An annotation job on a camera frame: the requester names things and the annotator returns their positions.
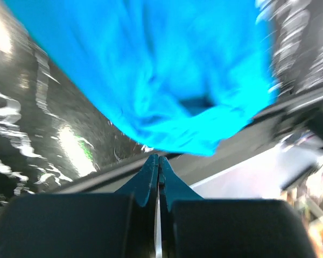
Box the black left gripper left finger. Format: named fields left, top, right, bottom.
left=0, top=154, right=159, bottom=257

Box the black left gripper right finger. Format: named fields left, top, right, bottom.
left=159, top=156, right=316, bottom=257

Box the blue t-shirt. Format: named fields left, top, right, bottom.
left=5, top=1, right=276, bottom=156

